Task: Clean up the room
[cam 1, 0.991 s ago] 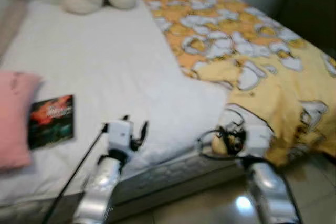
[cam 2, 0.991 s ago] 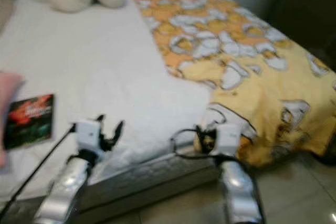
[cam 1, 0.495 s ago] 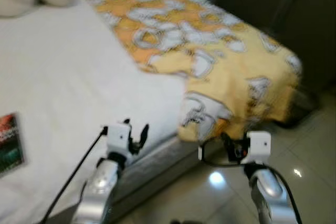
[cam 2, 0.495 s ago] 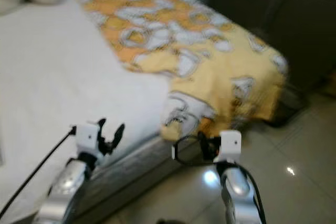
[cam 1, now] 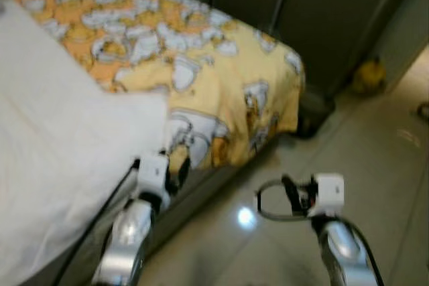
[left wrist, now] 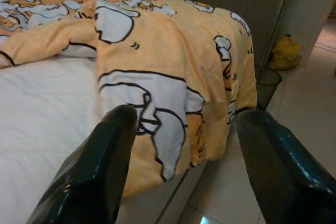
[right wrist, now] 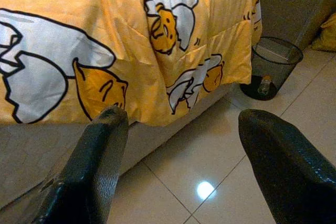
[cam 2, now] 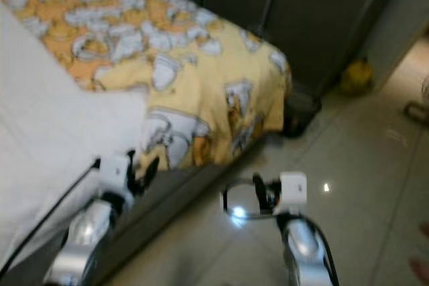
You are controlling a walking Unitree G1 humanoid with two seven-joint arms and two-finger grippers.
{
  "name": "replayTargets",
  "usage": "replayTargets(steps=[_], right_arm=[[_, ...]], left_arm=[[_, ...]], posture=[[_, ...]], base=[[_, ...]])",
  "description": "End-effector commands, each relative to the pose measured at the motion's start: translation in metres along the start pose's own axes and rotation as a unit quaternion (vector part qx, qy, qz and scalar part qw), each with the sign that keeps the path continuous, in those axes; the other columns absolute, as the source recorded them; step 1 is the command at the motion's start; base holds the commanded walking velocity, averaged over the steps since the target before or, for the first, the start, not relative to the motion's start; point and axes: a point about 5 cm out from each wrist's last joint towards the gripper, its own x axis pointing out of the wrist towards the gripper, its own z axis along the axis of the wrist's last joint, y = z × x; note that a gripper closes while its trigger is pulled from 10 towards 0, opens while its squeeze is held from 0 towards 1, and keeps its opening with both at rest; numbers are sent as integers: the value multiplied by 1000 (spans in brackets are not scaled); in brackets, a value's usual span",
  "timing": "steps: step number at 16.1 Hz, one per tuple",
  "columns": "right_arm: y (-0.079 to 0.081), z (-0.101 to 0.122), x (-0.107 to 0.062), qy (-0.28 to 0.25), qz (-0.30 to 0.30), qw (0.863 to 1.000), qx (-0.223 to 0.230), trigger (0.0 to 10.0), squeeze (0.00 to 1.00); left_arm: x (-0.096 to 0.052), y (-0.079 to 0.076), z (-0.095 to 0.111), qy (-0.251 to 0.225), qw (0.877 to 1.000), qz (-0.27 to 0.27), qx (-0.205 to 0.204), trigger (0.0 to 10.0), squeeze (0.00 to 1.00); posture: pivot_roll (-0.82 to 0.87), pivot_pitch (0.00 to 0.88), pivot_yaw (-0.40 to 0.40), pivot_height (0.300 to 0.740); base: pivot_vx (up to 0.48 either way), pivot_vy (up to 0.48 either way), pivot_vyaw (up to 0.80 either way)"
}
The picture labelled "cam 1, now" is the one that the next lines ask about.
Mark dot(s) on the cartoon print bed sheet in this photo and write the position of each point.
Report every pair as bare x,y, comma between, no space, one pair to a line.
228,85

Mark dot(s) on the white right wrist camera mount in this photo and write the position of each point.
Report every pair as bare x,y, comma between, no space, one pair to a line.
330,193

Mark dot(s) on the dark mesh wastebasket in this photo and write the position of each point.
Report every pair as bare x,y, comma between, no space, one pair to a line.
314,115

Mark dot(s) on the grey wardrobe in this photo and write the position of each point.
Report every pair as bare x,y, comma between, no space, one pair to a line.
315,25

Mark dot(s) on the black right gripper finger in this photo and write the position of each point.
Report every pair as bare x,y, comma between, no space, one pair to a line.
291,193

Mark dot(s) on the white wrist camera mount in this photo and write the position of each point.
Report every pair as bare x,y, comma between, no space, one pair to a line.
330,193
153,173

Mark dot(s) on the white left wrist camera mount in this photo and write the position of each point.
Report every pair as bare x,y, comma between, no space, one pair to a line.
153,173

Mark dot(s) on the yellow floor object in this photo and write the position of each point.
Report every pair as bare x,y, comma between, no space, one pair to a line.
369,77

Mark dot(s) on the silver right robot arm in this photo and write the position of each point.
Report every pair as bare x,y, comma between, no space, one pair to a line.
345,249

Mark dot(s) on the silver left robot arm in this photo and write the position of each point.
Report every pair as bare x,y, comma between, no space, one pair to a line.
127,239

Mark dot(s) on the white quilt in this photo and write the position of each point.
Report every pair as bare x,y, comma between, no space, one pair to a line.
60,138

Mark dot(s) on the dark bed base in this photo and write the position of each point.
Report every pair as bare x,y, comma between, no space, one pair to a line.
208,182

